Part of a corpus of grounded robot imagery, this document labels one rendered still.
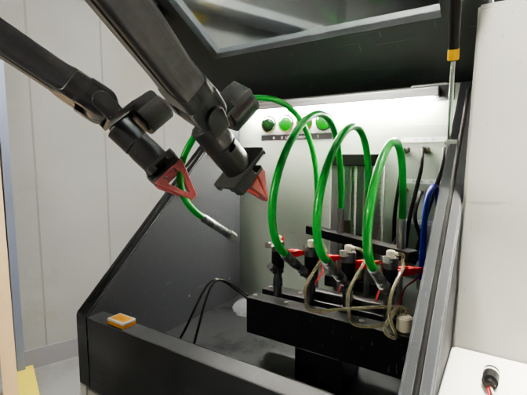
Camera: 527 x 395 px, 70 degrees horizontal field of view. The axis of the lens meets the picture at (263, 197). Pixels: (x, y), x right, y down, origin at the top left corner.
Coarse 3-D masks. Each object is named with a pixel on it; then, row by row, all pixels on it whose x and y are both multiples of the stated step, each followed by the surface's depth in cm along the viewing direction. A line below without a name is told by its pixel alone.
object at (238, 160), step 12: (216, 156) 66; (228, 156) 66; (240, 156) 67; (252, 156) 70; (228, 168) 68; (240, 168) 68; (252, 168) 70; (216, 180) 72; (228, 180) 69; (240, 180) 67
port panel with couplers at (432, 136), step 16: (400, 128) 92; (416, 128) 90; (432, 128) 88; (416, 144) 90; (432, 144) 88; (416, 160) 91; (432, 160) 89; (416, 176) 91; (432, 176) 89; (432, 208) 90; (416, 240) 92
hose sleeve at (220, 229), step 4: (204, 216) 79; (208, 216) 79; (200, 220) 79; (204, 220) 79; (208, 220) 79; (212, 220) 80; (208, 224) 80; (212, 224) 80; (216, 224) 80; (220, 224) 81; (212, 228) 81; (216, 228) 81; (220, 228) 81; (224, 228) 82; (220, 232) 81; (224, 232) 82; (228, 232) 82; (224, 236) 83; (228, 236) 82
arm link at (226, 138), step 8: (232, 120) 66; (232, 128) 67; (200, 136) 63; (208, 136) 63; (224, 136) 65; (232, 136) 66; (200, 144) 65; (208, 144) 64; (216, 144) 64; (224, 144) 65; (208, 152) 66; (216, 152) 65
